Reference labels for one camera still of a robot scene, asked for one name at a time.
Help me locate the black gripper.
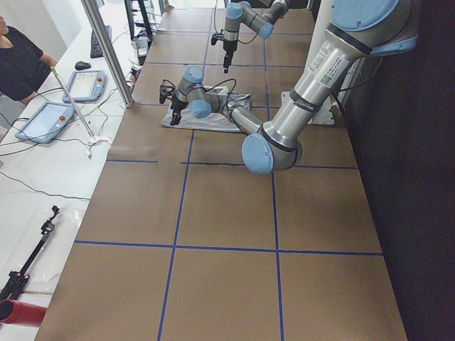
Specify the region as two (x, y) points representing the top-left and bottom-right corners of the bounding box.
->
(159, 80), (187, 126)
(210, 31), (239, 74)

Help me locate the navy white striped polo shirt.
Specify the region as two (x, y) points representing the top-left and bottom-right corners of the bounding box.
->
(160, 86), (251, 133)

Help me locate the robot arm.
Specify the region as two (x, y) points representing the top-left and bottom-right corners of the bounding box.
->
(159, 1), (421, 174)
(210, 0), (290, 73)

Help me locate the white pink reach stick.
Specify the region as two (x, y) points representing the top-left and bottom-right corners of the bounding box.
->
(50, 66), (112, 159)

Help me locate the far blue teach pendant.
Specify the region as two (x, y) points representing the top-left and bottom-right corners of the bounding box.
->
(68, 70), (107, 103)

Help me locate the blue teach pendant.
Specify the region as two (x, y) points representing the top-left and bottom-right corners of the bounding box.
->
(68, 70), (107, 103)
(15, 102), (75, 144)

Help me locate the black keyboard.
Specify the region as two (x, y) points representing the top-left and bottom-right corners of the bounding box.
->
(90, 25), (113, 59)

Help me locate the black computer mouse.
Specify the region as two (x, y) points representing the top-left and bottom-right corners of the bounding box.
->
(75, 61), (92, 70)

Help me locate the near blue teach pendant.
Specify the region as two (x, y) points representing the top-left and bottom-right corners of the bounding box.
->
(15, 102), (75, 144)

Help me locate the person in black shirt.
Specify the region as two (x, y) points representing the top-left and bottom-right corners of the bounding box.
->
(1, 18), (58, 105)

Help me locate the black tripod stick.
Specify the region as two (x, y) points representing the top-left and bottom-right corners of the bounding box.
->
(1, 205), (60, 301)

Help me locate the red cylinder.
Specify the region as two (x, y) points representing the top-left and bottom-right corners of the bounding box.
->
(1, 299), (47, 327)

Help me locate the aluminium frame post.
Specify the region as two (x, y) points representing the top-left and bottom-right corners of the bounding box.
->
(81, 0), (134, 108)

